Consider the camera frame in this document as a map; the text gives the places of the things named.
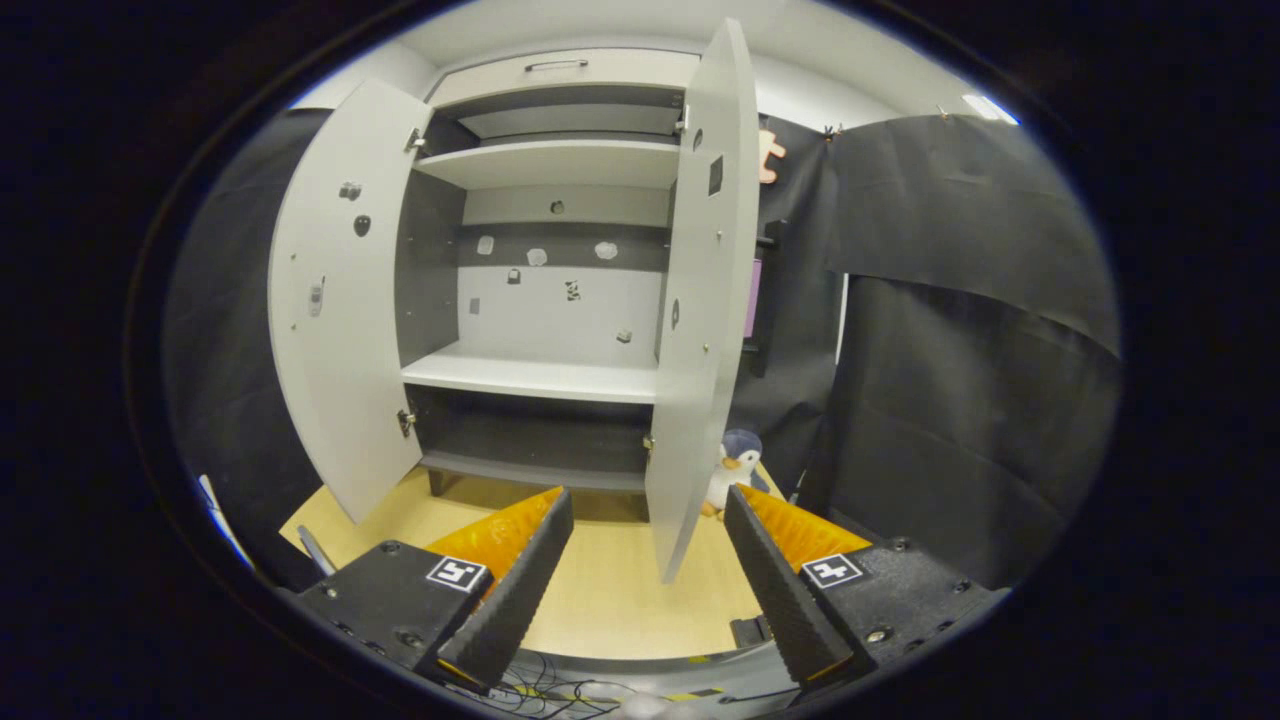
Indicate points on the white cabinet shelf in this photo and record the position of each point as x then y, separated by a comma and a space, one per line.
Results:
540, 375
560, 162

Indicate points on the black backdrop cloth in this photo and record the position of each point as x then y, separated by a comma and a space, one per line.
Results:
980, 250

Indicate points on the white cabinet door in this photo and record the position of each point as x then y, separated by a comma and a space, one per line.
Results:
340, 380
705, 300

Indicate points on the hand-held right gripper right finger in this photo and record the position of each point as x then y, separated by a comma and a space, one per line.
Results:
785, 600

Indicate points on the ceiling light panel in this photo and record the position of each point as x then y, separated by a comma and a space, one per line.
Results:
990, 108

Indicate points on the penguin plush toy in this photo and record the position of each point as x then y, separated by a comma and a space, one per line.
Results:
732, 470

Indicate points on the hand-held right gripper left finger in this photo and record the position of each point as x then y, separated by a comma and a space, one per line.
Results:
520, 590

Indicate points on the white cabinet drawer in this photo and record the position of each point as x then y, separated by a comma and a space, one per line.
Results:
620, 72

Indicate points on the white cabinet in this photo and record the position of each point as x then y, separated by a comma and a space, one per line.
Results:
560, 320

